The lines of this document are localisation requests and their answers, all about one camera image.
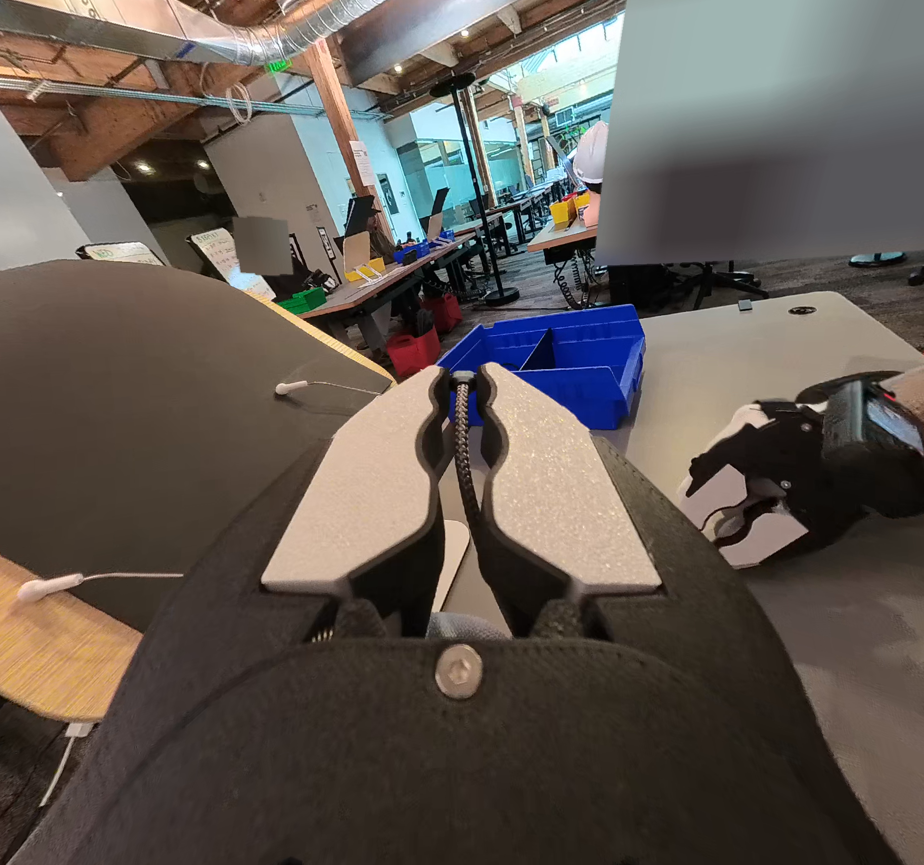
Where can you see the yellow plastic bin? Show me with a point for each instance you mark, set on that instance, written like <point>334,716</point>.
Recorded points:
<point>567,209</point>
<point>364,271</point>

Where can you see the whiteboard on stand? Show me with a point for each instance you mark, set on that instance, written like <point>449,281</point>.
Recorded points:
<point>123,253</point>
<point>213,251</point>

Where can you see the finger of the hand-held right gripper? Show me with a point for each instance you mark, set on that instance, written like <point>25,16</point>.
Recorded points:
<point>772,536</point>
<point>714,497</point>

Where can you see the white stand base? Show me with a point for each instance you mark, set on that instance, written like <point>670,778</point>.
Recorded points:
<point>455,554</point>

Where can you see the blue plastic bin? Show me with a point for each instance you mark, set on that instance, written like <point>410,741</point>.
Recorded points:
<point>577,388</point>

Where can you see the silver ventilation duct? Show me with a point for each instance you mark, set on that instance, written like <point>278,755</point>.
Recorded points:
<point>310,24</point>

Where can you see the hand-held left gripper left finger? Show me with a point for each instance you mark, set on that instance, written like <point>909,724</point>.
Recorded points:
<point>361,511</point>

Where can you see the long wooden desk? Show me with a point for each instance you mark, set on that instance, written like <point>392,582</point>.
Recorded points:
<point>375,287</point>

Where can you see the white hard hat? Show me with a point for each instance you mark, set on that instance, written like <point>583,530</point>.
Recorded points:
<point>593,154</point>

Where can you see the red bag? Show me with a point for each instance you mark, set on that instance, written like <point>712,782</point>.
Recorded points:
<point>411,352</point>
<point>444,313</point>

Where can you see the small blue bin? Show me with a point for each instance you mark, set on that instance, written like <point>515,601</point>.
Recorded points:
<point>426,248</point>

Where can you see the green plastic bin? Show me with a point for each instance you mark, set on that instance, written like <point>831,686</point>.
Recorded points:
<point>303,300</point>

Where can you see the person's right forearm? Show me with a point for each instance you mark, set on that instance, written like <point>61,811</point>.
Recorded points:
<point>913,376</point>

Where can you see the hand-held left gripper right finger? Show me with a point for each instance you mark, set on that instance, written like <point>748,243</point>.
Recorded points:
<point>570,511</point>

